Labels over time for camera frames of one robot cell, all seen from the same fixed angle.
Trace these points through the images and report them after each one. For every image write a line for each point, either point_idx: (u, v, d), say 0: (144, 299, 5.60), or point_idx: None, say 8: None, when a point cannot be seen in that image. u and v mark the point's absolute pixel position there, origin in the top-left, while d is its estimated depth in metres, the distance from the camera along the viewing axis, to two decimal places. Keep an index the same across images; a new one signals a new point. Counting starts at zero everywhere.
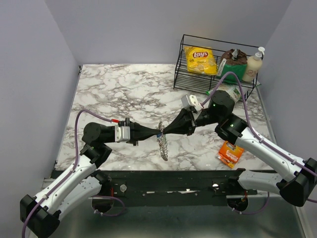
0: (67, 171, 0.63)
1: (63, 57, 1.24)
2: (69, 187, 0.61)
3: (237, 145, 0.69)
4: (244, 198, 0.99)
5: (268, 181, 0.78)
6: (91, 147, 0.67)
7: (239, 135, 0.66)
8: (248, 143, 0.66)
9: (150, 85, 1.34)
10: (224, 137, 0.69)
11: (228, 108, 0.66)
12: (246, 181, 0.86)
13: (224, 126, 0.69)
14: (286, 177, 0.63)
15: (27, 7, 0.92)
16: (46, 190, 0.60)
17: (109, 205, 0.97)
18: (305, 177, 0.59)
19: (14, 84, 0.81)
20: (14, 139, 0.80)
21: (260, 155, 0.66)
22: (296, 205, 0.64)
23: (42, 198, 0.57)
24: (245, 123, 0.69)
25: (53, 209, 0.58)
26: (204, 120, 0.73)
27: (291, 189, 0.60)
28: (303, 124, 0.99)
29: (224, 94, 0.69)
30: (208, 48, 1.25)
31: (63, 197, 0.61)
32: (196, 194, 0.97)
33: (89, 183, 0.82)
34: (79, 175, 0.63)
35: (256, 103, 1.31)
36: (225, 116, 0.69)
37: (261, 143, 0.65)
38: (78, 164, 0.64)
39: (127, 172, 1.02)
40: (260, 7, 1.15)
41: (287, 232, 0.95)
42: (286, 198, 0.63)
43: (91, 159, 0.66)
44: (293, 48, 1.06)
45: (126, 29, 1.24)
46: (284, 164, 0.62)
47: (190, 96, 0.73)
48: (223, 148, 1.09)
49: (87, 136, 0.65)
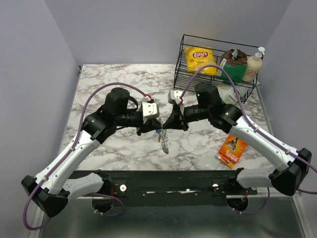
0: (67, 150, 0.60)
1: (63, 57, 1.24)
2: (70, 166, 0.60)
3: (231, 134, 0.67)
4: (244, 198, 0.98)
5: (262, 175, 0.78)
6: (92, 121, 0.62)
7: (234, 123, 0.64)
8: (243, 132, 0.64)
9: (150, 85, 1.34)
10: (218, 126, 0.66)
11: (212, 94, 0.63)
12: (244, 179, 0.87)
13: (217, 115, 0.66)
14: (279, 167, 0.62)
15: (27, 7, 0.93)
16: (46, 170, 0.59)
17: (109, 205, 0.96)
18: (298, 167, 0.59)
19: (15, 83, 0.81)
20: (14, 139, 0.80)
21: (254, 144, 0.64)
22: (289, 194, 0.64)
23: (42, 180, 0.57)
24: (240, 111, 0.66)
25: (56, 190, 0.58)
26: (196, 115, 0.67)
27: (284, 180, 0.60)
28: (303, 124, 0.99)
29: (205, 84, 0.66)
30: (208, 48, 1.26)
31: (65, 177, 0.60)
32: (196, 194, 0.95)
33: (93, 177, 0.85)
34: (79, 153, 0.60)
35: (256, 103, 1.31)
36: (214, 104, 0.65)
37: (255, 133, 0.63)
38: (78, 141, 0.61)
39: (128, 172, 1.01)
40: (260, 7, 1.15)
41: (287, 232, 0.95)
42: (279, 188, 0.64)
43: (92, 136, 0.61)
44: (293, 48, 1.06)
45: (126, 29, 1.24)
46: (277, 153, 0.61)
47: (174, 91, 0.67)
48: (223, 148, 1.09)
49: (114, 94, 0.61)
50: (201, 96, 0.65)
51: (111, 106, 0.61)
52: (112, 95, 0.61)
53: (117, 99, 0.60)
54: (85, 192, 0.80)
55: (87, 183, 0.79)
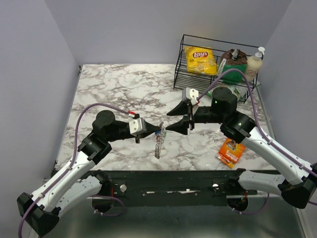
0: (64, 169, 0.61)
1: (63, 57, 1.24)
2: (66, 185, 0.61)
3: (243, 144, 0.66)
4: (244, 198, 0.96)
5: (269, 183, 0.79)
6: (90, 143, 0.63)
7: (247, 135, 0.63)
8: (256, 143, 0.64)
9: (150, 85, 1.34)
10: (231, 136, 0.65)
11: (231, 104, 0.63)
12: (247, 182, 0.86)
13: (230, 124, 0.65)
14: (291, 181, 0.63)
15: (27, 7, 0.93)
16: (42, 188, 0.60)
17: (109, 205, 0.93)
18: (313, 183, 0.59)
19: (15, 83, 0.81)
20: (14, 139, 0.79)
21: (267, 156, 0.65)
22: (298, 207, 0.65)
23: (38, 197, 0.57)
24: (253, 122, 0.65)
25: (50, 208, 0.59)
26: (206, 117, 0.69)
27: (296, 194, 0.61)
28: (303, 124, 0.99)
29: (224, 90, 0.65)
30: (208, 48, 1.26)
31: (61, 195, 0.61)
32: (196, 194, 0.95)
33: (90, 182, 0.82)
34: (76, 173, 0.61)
35: (256, 103, 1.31)
36: (230, 113, 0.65)
37: (269, 145, 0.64)
38: (75, 161, 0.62)
39: (127, 172, 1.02)
40: (260, 7, 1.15)
41: (287, 232, 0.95)
42: (289, 200, 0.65)
43: (89, 156, 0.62)
44: (293, 48, 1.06)
45: (125, 29, 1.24)
46: (291, 168, 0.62)
47: (190, 90, 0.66)
48: (223, 148, 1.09)
49: (98, 121, 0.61)
50: (218, 103, 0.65)
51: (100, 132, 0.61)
52: (97, 123, 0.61)
53: (103, 127, 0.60)
54: (85, 196, 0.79)
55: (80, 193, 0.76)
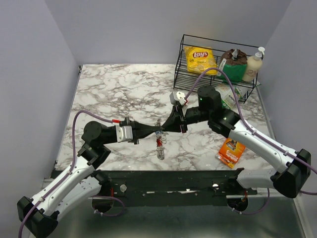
0: (64, 174, 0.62)
1: (63, 57, 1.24)
2: (66, 189, 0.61)
3: (230, 138, 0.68)
4: (244, 198, 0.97)
5: (263, 176, 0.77)
6: (90, 148, 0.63)
7: (232, 127, 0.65)
8: (240, 135, 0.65)
9: (150, 85, 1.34)
10: (217, 130, 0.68)
11: (214, 100, 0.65)
12: (244, 179, 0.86)
13: (216, 120, 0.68)
14: (279, 168, 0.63)
15: (27, 8, 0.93)
16: (42, 192, 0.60)
17: (109, 205, 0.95)
18: (297, 168, 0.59)
19: (15, 84, 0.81)
20: (13, 139, 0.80)
21: (253, 147, 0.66)
22: (290, 196, 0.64)
23: (38, 201, 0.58)
24: (237, 116, 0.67)
25: (50, 211, 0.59)
26: (196, 117, 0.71)
27: (285, 182, 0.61)
28: (303, 124, 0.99)
29: (208, 88, 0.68)
30: (208, 48, 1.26)
31: (60, 199, 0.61)
32: (196, 194, 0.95)
33: (89, 184, 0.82)
34: (76, 177, 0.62)
35: (256, 103, 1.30)
36: (215, 109, 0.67)
37: (253, 135, 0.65)
38: (75, 166, 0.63)
39: (127, 172, 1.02)
40: (260, 7, 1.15)
41: (287, 232, 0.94)
42: (280, 190, 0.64)
43: (88, 161, 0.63)
44: (293, 48, 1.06)
45: (125, 29, 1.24)
46: (276, 155, 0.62)
47: (177, 92, 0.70)
48: (223, 148, 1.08)
49: (87, 135, 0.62)
50: (203, 100, 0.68)
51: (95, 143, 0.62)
52: (86, 136, 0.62)
53: (91, 141, 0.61)
54: (86, 198, 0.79)
55: (80, 195, 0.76)
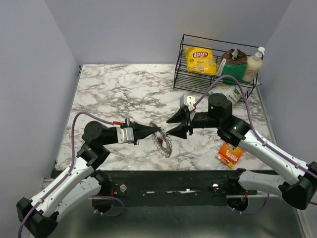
0: (63, 174, 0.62)
1: (63, 57, 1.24)
2: (65, 190, 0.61)
3: (239, 147, 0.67)
4: (244, 198, 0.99)
5: (270, 183, 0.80)
6: (89, 148, 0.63)
7: (242, 137, 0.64)
8: (251, 145, 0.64)
9: (150, 85, 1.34)
10: (227, 140, 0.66)
11: (226, 110, 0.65)
12: (247, 182, 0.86)
13: (226, 129, 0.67)
14: (289, 181, 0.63)
15: (27, 7, 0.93)
16: (41, 193, 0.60)
17: (109, 205, 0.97)
18: (309, 181, 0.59)
19: (15, 83, 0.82)
20: (13, 139, 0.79)
21: (264, 158, 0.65)
22: (297, 207, 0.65)
23: (37, 202, 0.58)
24: (247, 125, 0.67)
25: (50, 212, 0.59)
26: (203, 122, 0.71)
27: (294, 194, 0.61)
28: (303, 124, 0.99)
29: (220, 96, 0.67)
30: (208, 48, 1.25)
31: (60, 200, 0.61)
32: (196, 194, 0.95)
33: (89, 184, 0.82)
34: (75, 178, 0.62)
35: (256, 103, 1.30)
36: (225, 118, 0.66)
37: (264, 146, 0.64)
38: (74, 167, 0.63)
39: (127, 172, 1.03)
40: (260, 7, 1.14)
41: (287, 232, 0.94)
42: (289, 201, 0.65)
43: (88, 162, 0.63)
44: (293, 48, 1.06)
45: (125, 29, 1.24)
46: (287, 167, 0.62)
47: (188, 97, 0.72)
48: (223, 148, 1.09)
49: (87, 135, 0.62)
50: (214, 109, 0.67)
51: (95, 143, 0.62)
52: (86, 136, 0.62)
53: (92, 140, 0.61)
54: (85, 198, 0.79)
55: (79, 196, 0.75)
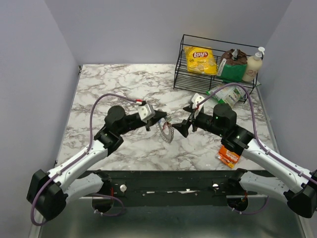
0: (81, 152, 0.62)
1: (63, 57, 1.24)
2: (82, 167, 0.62)
3: (243, 155, 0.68)
4: (244, 198, 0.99)
5: (274, 189, 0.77)
6: (105, 134, 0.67)
7: (245, 146, 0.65)
8: (254, 153, 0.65)
9: (150, 85, 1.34)
10: (230, 148, 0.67)
11: (230, 121, 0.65)
12: (248, 184, 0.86)
13: (230, 138, 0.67)
14: (293, 188, 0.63)
15: (27, 7, 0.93)
16: (59, 166, 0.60)
17: (109, 205, 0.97)
18: (313, 189, 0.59)
19: (15, 83, 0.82)
20: (13, 138, 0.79)
21: (267, 166, 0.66)
22: (304, 216, 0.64)
23: (56, 174, 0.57)
24: (251, 135, 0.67)
25: (64, 187, 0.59)
26: (206, 126, 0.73)
27: (298, 201, 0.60)
28: (303, 124, 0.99)
29: (225, 106, 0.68)
30: (208, 48, 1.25)
31: (75, 176, 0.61)
32: (196, 194, 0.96)
33: (91, 178, 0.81)
34: (92, 157, 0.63)
35: (256, 103, 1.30)
36: (229, 128, 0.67)
37: (267, 154, 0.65)
38: (91, 147, 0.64)
39: (127, 172, 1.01)
40: (260, 7, 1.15)
41: (287, 233, 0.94)
42: (294, 208, 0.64)
43: (105, 145, 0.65)
44: (293, 48, 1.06)
45: (125, 29, 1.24)
46: (290, 176, 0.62)
47: (198, 96, 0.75)
48: (222, 148, 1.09)
49: (110, 117, 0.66)
50: (219, 119, 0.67)
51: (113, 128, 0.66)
52: (109, 118, 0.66)
53: (114, 122, 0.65)
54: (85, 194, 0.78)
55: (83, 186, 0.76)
